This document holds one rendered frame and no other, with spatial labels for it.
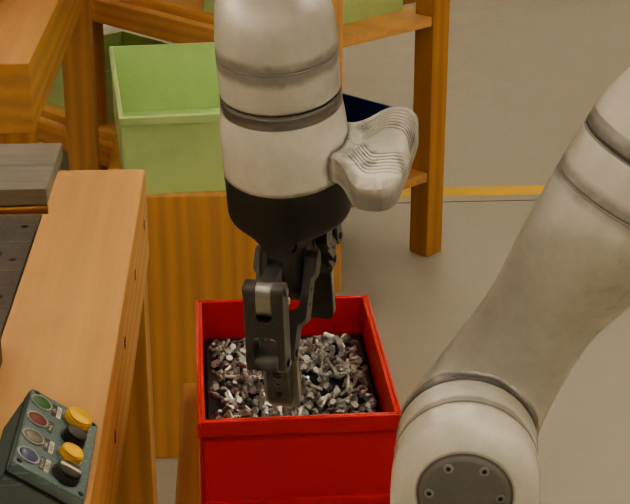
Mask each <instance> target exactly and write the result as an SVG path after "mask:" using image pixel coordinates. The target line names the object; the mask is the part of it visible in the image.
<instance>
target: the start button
mask: <svg viewBox="0 0 630 504"><path fill-rule="evenodd" d="M65 418H66V419H67V421H68V422H69V423H70V424H71V425H76V426H78V427H80V428H81V429H82V430H88V429H89V428H90V426H91V425H92V419H91V417H90V416H89V414H88V413H87V412H85V411H84V410H83V409H81V408H78V407H70V408H68V409H67V411H66V412H65Z"/></svg>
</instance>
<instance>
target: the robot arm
mask: <svg viewBox="0 0 630 504"><path fill-rule="evenodd" d="M338 43H339V41H338V31H337V23H336V18H335V13H334V8H333V4H332V0H214V46H215V58H216V67H217V76H218V85H219V93H220V116H219V132H220V142H221V152H222V161H223V170H224V178H225V187H226V197H227V206H228V213H229V216H230V218H231V220H232V222H233V223H234V225H235V226H236V227H237V228H238V229H240V230H241V231H242V232H244V233H245V234H247V235H249V236H250V237H251V238H253V239H254V240H255V241H256V242H257V243H258V244H259V245H257V246H256V249H255V254H254V263H253V268H254V271H255V272H256V279H245V281H244V283H243V285H242V295H243V312H244V329H245V346H246V363H247V368H248V369H255V370H259V371H263V378H264V388H265V397H266V401H267V402H268V403H269V404H271V405H277V406H285V407H297V406H299V404H300V401H301V399H302V386H301V374H300V363H299V355H300V349H299V347H300V338H301V329H302V326H303V325H305V324H307V323H308V322H309V321H310V319H311V317H312V318H322V319H330V318H332V317H333V315H334V312H335V309H336V306H335V291H334V275H333V269H332V268H334V267H335V263H336V262H337V255H336V244H340V242H341V239H342V238H343V232H342V227H341V223H342V222H343V221H344V220H345V218H346V217H347V215H348V214H349V211H350V208H351V203H352V204H353V205H354V206H355V207H356V208H357V209H360V210H363V211H372V212H381V211H386V210H388V209H390V208H392V207H393V206H394V205H395V204H396V203H397V201H398V200H399V198H400V196H401V193H402V191H403V188H404V186H405V183H406V181H407V178H408V175H409V172H410V170H411V167H412V164H413V161H414V158H415V155H416V152H417V149H418V145H419V123H418V117H417V115H416V114H415V113H414V112H413V111H412V110H411V109H409V108H407V107H389V108H386V109H384V110H382V111H380V112H378V113H376V114H374V115H372V116H371V117H369V118H367V119H364V120H362V121H358V122H347V116H346V111H345V105H344V101H343V97H342V90H341V81H340V63H339V45H338ZM330 267H332V268H330ZM290 300H300V303H299V306H298V307H297V308H296V309H294V310H289V304H290ZM628 308H630V67H628V68H627V69H626V70H625V71H624V72H623V73H622V74H621V75H620V76H619V77H618V78H617V79H616V80H615V81H614V82H613V83H612V84H611V85H610V86H609V87H608V88H607V89H606V91H605V92H604V93H603V94H602V96H601V97H600V98H599V99H598V101H597V102H596V104H595V105H594V106H593V108H592V109H591V111H590V112H589V114H588V115H587V118H586V119H585V120H584V122H583V123H582V125H581V127H580V128H579V130H578V132H577V133H576V135H575V136H574V138H573V140H572V141H571V143H570V145H569V146H568V148H567V149H566V151H565V153H564V154H563V156H562V158H561V159H560V161H559V162H558V164H557V166H556V168H555V169H554V171H553V173H552V175H551V176H550V178H549V180H548V182H547V184H546V186H545V187H544V189H543V191H542V193H541V195H540V196H539V198H538V200H537V202H536V203H535V205H534V207H533V209H532V210H531V212H530V214H529V216H528V218H527V220H526V221H525V223H524V225H523V227H522V229H521V231H520V232H519V234H518V236H517V238H516V240H515V242H514V244H513V246H512V248H511V250H510V252H509V254H508V256H507V258H506V260H505V262H504V264H503V266H502V268H501V270H500V272H499V274H498V276H497V278H496V279H495V281H494V283H493V285H492V286H491V288H490V290H489V291H488V293H487V294H486V296H485V297H484V299H483V300H482V302H481V303H480V304H479V306H478V307H477V309H476V310H475V311H474V313H473V314H472V315H471V317H470V318H469V319H468V321H467V322H466V323H465V324H464V326H463V327H462V328H461V330H460V331H459V332H458V333H457V335H456V336H455V337H454V339H453V340H452V341H451V343H450V344H449V345H448V346H447V348H446V349H445V350H444V351H443V353H442V354H441V355H440V356H439V358H438V359H437V360H436V361H435V363H434V364H433V365H432V366H431V368H430V369H429V370H428V371H427V373H426V374H425V375H424V376H423V378H422V379H421V380H420V381H419V383H418V384H417V385H416V387H415V388H414V390H413V391H412V392H411V394H410V396H409V397H408V399H407V401H406V403H405V405H404V407H403V409H402V411H401V414H400V418H399V422H398V426H397V433H396V440H395V447H394V455H393V463H392V471H391V484H390V504H539V501H540V470H539V451H538V438H539V433H540V429H541V427H542V424H543V422H544V420H545V418H546V415H547V413H548V411H549V409H550V407H551V405H552V403H553V401H554V400H555V398H556V396H557V394H558V392H559V390H560V389H561V387H562V385H563V383H564V382H565V380H566V378H567V377H568V375H569V373H570V371H571V370H572V368H573V366H574V365H575V363H576V361H577V360H578V358H579V357H580V356H581V354H582V353H583V351H584V350H585V349H586V347H587V346H588V345H589V344H590V342H591V341H592V340H593V339H594V338H595V337H596V336H597V335H598V334H599V333H600V332H601V331H602V330H603V329H604V328H605V327H606V326H607V325H608V324H610V323H611V322H612V321H613V320H614V319H616V318H617V317H618V316H619V315H621V314H622V313H623V312H625V311H626V310H627V309H628ZM269 339H273V340H275V341H269Z"/></svg>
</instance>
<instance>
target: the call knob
mask: <svg viewBox="0 0 630 504"><path fill-rule="evenodd" d="M54 469H55V472H56V474H57V475H58V476H59V477H60V478H61V479H63V480H64V481H66V482H68V483H77V482H78V480H79V479H80V478H81V471H80V469H79V468H78V466H77V465H75V464H74V463H73V462H71V461H68V460H61V461H58V463H57V464H56V465H55V467H54Z"/></svg>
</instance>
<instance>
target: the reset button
mask: <svg viewBox="0 0 630 504"><path fill-rule="evenodd" d="M59 451H60V454H61V455H62V456H63V458H65V459H66V460H68V461H71V462H73V463H74V464H79V463H80V462H81V461H82V459H83V456H84V454H83V451H82V450H81V448H80V447H79V446H77V445H76V444H74V443H71V442H66V443H64V444H63V445H62V446H61V447H60V449H59Z"/></svg>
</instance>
